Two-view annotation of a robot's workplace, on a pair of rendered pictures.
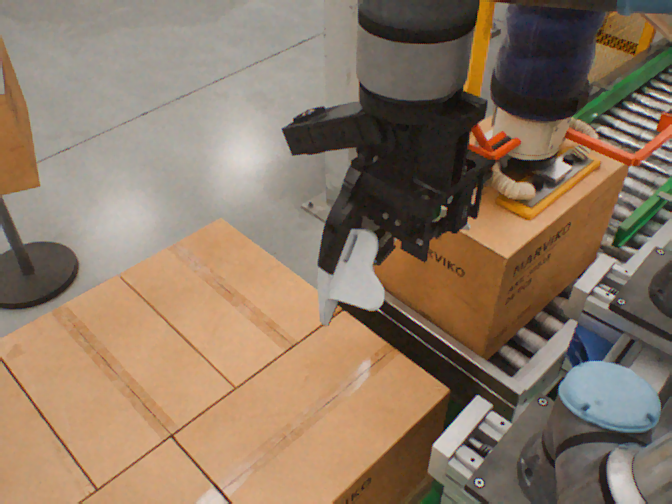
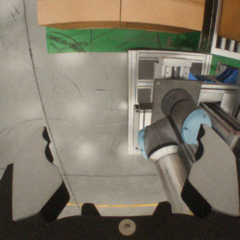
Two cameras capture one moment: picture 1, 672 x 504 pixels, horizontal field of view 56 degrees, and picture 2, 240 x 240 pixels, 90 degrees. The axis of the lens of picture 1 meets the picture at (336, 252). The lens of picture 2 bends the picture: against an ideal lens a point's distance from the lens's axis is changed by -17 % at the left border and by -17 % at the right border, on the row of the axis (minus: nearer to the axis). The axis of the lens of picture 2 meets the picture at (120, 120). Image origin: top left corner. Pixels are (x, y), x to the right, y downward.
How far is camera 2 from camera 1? 54 cm
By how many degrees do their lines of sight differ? 70
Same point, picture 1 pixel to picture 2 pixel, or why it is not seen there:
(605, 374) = not seen: hidden behind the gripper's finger
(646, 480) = (161, 162)
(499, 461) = (169, 84)
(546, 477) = (168, 105)
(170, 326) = not seen: outside the picture
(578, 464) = (165, 131)
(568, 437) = (175, 123)
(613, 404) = (191, 135)
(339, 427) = (166, 6)
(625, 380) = not seen: hidden behind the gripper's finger
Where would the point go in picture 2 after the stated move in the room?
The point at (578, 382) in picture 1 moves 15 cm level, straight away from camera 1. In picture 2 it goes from (195, 121) to (235, 114)
